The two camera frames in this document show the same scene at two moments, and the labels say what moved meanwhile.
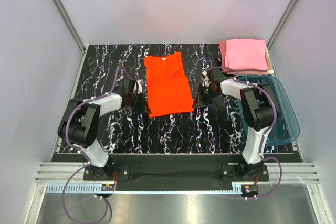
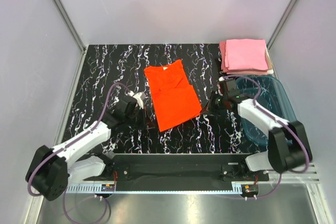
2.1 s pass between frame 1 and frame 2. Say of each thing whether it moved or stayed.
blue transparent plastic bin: stayed
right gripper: moved
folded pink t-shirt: stayed
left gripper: moved
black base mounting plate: stayed
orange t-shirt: moved
